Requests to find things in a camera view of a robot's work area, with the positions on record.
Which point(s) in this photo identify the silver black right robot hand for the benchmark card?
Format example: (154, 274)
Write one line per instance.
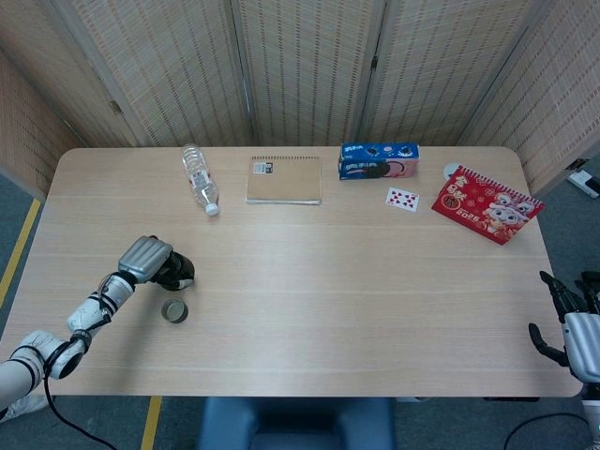
(583, 342)

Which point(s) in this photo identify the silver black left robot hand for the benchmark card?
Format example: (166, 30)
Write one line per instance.
(143, 260)

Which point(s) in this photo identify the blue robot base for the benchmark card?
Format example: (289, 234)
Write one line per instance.
(295, 424)

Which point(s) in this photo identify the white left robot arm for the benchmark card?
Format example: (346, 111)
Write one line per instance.
(84, 319)

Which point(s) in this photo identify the black teacup with pale inside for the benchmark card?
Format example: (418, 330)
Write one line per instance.
(174, 312)

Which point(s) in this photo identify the clear plastic water bottle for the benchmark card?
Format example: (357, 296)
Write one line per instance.
(200, 180)

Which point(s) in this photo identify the brown spiral notebook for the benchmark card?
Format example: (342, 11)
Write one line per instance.
(285, 183)

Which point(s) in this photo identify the white power strip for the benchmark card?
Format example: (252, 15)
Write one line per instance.
(585, 180)

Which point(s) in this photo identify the red 2026 desk calendar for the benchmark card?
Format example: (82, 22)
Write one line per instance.
(487, 211)

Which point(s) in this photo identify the small white round disc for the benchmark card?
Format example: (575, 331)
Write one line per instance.
(450, 169)

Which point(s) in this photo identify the playing card with red hearts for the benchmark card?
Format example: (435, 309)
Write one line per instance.
(402, 198)

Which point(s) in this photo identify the woven bamboo folding screen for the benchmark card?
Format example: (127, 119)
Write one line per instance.
(304, 70)

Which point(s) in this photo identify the blue pink cookie box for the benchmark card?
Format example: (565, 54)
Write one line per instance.
(375, 161)

